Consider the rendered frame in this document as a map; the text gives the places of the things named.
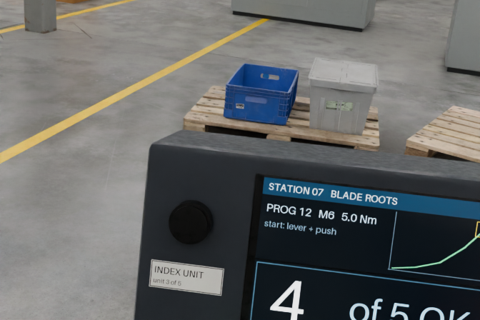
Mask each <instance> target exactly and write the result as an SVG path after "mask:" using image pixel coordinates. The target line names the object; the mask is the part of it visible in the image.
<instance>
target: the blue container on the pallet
mask: <svg viewBox="0 0 480 320"><path fill-rule="evenodd" d="M261 74H262V75H263V78H261ZM269 74H270V75H276V76H279V80H277V79H270V78H269ZM298 77H299V70H297V69H286V68H281V67H275V66H264V65H258V64H247V63H243V64H242V65H241V66H240V67H239V68H238V69H237V70H236V71H235V72H234V74H233V75H232V76H231V78H230V79H229V80H228V81H227V83H226V90H225V92H226V94H225V102H224V103H225V104H224V117H226V118H230V119H239V120H244V121H255V122H260V123H265V124H275V125H280V126H283V125H286V123H287V121H288V118H289V115H290V113H291V110H292V108H293V105H294V102H295V100H296V90H297V83H298Z"/></svg>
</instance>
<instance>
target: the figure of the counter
mask: <svg viewBox="0 0 480 320"><path fill-rule="evenodd" d="M329 271H330V269H326V268H320V267H314V266H303V265H298V264H287V263H281V262H275V261H264V260H258V259H255V264H254V275H253V282H252V289H251V301H250V308H249V320H324V311H325V305H326V294H327V288H328V282H329Z"/></svg>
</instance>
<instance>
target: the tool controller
mask: <svg viewBox="0 0 480 320"><path fill-rule="evenodd" d="M255 259H258V260H264V261H275V262H281V263H287V264H298V265H303V266H314V267H320V268H326V269H330V271H329V282H328V288H327V294H326V305H325V311H324V320H480V163H473V162H467V161H454V160H448V159H436V158H429V157H422V156H411V155H404V154H392V153H386V152H379V151H367V150H360V149H348V148H341V147H335V146H323V145H316V144H305V143H298V142H291V141H279V140H273V139H260V138H254V137H247V136H235V135H228V134H217V133H210V132H203V131H192V130H185V129H182V130H180V131H176V132H174V133H172V134H170V135H168V136H165V137H164V138H162V139H159V140H157V141H155V142H152V144H151V146H150V147H149V157H148V166H147V174H146V189H145V197H144V212H143V220H142V228H141V243H140V252H139V266H138V274H137V283H136V298H135V305H134V320H249V308H250V301H251V289H252V282H253V275H254V264H255Z"/></svg>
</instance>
